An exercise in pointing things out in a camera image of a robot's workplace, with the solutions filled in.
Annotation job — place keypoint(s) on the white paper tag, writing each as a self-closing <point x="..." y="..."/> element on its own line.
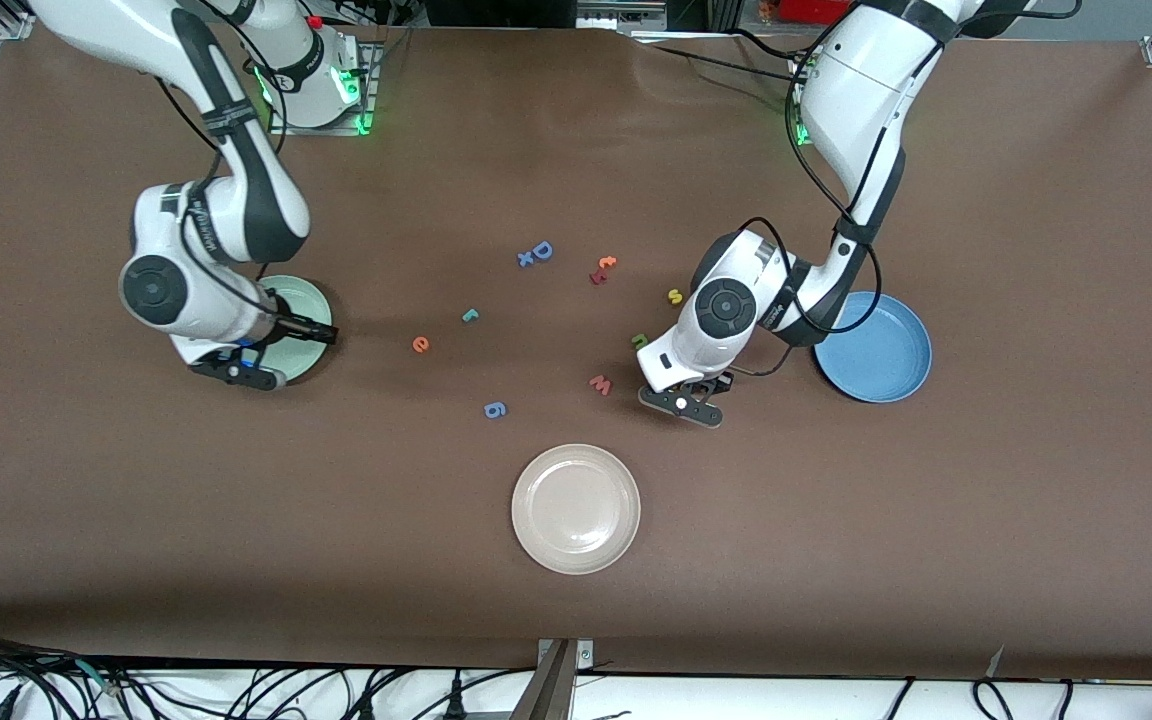
<point x="996" y="662"/>

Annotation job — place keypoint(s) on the pink foam letter w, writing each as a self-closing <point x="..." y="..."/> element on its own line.
<point x="601" y="384"/>

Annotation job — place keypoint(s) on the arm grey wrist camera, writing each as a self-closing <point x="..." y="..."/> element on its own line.
<point x="236" y="372"/>
<point x="696" y="410"/>

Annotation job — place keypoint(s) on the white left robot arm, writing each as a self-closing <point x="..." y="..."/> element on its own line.
<point x="866" y="90"/>

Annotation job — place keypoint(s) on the blue plate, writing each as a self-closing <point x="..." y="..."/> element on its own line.
<point x="886" y="360"/>

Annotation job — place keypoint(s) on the blue foam letter g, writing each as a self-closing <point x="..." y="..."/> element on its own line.
<point x="495" y="409"/>

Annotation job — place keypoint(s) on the aluminium frame strut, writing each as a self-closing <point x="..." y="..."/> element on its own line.
<point x="551" y="690"/>

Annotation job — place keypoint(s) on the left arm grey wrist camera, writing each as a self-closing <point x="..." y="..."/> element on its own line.
<point x="696" y="410"/>

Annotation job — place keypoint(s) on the blue foam letter D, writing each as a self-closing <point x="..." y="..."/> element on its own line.
<point x="542" y="251"/>

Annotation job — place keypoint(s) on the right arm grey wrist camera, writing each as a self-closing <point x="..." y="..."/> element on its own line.
<point x="236" y="372"/>

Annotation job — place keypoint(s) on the pale green plate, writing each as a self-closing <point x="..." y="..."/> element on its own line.
<point x="311" y="300"/>

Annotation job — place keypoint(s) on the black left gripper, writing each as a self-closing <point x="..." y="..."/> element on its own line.
<point x="715" y="382"/>

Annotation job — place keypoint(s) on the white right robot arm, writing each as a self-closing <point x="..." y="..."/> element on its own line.
<point x="151" y="290"/>

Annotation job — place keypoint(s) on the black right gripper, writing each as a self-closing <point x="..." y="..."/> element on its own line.
<point x="298" y="326"/>

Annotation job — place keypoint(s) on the red box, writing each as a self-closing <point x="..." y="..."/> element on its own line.
<point x="806" y="10"/>

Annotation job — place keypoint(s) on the beige plate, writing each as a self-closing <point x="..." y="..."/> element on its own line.
<point x="576" y="510"/>

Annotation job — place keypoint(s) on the brown table cover sheet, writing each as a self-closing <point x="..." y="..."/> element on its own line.
<point x="136" y="500"/>

